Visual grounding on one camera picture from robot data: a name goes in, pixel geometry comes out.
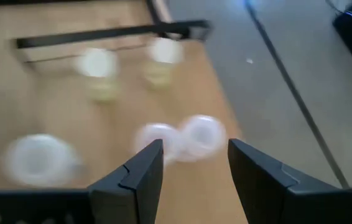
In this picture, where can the wooden shelf black metal frame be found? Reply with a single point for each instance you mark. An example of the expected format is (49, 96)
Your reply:
(117, 107)

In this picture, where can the black aluminium rig frame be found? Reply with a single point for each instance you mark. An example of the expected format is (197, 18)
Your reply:
(154, 9)

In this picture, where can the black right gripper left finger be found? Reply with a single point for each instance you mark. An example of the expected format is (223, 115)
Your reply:
(132, 193)

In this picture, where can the yellow medicine bottle white cap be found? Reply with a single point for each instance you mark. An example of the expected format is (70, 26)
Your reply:
(163, 60)
(98, 70)

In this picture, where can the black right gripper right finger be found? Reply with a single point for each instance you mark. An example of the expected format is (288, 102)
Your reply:
(272, 196)

